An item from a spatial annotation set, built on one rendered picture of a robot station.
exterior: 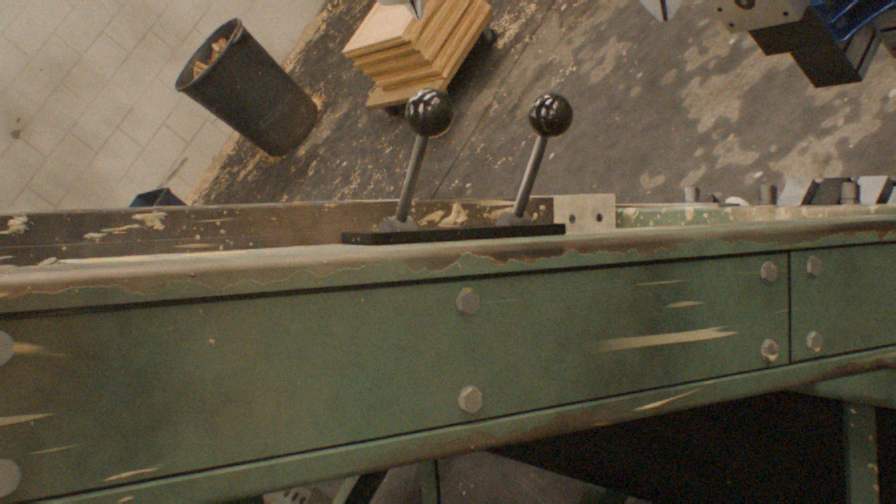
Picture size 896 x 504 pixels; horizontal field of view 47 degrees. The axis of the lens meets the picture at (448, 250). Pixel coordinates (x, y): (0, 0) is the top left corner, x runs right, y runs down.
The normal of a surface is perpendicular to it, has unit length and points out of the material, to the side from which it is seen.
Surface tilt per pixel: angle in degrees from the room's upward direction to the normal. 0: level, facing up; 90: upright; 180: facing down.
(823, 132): 0
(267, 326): 90
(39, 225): 90
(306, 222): 90
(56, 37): 90
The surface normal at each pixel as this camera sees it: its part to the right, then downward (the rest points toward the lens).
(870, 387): -0.82, 0.05
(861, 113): -0.65, -0.59
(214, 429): 0.57, 0.03
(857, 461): -0.18, 0.10
